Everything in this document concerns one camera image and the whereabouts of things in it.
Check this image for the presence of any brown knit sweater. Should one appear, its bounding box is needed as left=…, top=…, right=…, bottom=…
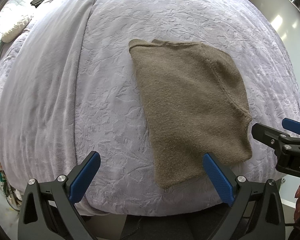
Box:
left=129, top=39, right=252, bottom=189

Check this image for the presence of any dark garment on bed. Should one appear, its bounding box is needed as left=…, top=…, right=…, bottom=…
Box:
left=30, top=0, right=45, bottom=8

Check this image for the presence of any cream pillow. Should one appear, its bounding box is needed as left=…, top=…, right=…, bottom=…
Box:
left=1, top=14, right=32, bottom=43

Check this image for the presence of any lavender embossed bedspread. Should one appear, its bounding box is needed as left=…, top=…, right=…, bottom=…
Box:
left=0, top=0, right=300, bottom=216

